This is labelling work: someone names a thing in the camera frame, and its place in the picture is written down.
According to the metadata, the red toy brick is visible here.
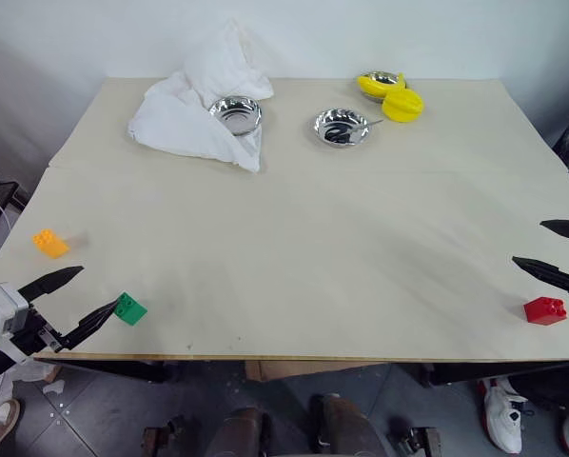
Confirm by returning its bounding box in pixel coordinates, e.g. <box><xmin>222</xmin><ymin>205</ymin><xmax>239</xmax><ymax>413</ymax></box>
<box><xmin>523</xmin><ymin>296</ymin><xmax>569</xmax><ymax>327</ymax></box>

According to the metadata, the white crumpled cloth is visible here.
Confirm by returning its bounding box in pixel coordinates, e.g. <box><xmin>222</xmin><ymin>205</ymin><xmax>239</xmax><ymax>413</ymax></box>
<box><xmin>126</xmin><ymin>18</ymin><xmax>276</xmax><ymax>174</ymax></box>

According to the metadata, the brown shoe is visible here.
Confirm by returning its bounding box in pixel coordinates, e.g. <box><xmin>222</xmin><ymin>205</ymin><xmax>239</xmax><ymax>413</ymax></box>
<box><xmin>0</xmin><ymin>398</ymin><xmax>22</xmax><ymax>457</ymax></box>

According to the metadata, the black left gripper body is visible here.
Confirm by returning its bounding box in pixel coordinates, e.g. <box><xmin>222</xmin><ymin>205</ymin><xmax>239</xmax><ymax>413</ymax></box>
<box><xmin>9</xmin><ymin>308</ymin><xmax>72</xmax><ymax>356</ymax></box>

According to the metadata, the orange toy brick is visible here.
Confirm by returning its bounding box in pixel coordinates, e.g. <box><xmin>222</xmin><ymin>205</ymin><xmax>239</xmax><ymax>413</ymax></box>
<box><xmin>31</xmin><ymin>228</ymin><xmax>72</xmax><ymax>261</ymax></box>

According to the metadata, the dark rounded brown shape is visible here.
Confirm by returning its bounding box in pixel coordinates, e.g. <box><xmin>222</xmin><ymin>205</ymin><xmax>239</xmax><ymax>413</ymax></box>
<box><xmin>216</xmin><ymin>406</ymin><xmax>272</xmax><ymax>457</ymax></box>
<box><xmin>311</xmin><ymin>392</ymin><xmax>386</xmax><ymax>457</ymax></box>

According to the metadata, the green toy brick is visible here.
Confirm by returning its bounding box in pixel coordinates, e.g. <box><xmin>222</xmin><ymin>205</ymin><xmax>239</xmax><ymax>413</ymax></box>
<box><xmin>112</xmin><ymin>292</ymin><xmax>148</xmax><ymax>328</ymax></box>

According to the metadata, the black trouser leg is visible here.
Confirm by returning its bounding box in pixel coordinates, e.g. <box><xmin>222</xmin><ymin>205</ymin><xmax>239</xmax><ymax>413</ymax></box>
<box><xmin>506</xmin><ymin>373</ymin><xmax>569</xmax><ymax>418</ymax></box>

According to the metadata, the shiny steel bowl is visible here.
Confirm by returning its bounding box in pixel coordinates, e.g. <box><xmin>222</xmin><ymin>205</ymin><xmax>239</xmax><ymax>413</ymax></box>
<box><xmin>207</xmin><ymin>94</ymin><xmax>264</xmax><ymax>137</ymax></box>
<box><xmin>360</xmin><ymin>70</ymin><xmax>410</xmax><ymax>104</ymax></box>
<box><xmin>311</xmin><ymin>108</ymin><xmax>373</xmax><ymax>150</ymax></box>

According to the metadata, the dark metal foot bracket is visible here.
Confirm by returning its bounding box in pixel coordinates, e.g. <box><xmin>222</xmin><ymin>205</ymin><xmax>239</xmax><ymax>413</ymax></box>
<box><xmin>141</xmin><ymin>414</ymin><xmax>186</xmax><ymax>457</ymax></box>
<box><xmin>387</xmin><ymin>422</ymin><xmax>441</xmax><ymax>457</ymax></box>

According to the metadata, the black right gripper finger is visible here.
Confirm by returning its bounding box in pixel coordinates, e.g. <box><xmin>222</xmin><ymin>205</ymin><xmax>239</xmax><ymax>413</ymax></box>
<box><xmin>540</xmin><ymin>218</ymin><xmax>569</xmax><ymax>244</ymax></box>
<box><xmin>511</xmin><ymin>255</ymin><xmax>569</xmax><ymax>295</ymax></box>

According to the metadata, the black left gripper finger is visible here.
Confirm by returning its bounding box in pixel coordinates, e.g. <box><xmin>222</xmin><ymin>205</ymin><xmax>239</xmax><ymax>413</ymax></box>
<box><xmin>57</xmin><ymin>299</ymin><xmax>124</xmax><ymax>353</ymax></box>
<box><xmin>17</xmin><ymin>265</ymin><xmax>86</xmax><ymax>303</ymax></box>

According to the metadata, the cardboard box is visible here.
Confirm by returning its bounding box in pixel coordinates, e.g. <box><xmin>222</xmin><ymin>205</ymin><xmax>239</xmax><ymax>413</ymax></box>
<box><xmin>245</xmin><ymin>360</ymin><xmax>391</xmax><ymax>383</ymax></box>

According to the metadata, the black table frame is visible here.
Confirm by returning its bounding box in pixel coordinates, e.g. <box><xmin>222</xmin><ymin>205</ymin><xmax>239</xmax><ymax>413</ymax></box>
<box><xmin>35</xmin><ymin>357</ymin><xmax>569</xmax><ymax>387</ymax></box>

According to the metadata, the yellow plastic star fruit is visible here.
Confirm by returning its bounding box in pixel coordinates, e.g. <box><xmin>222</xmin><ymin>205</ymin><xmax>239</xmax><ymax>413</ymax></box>
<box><xmin>381</xmin><ymin>88</ymin><xmax>426</xmax><ymax>125</ymax></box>

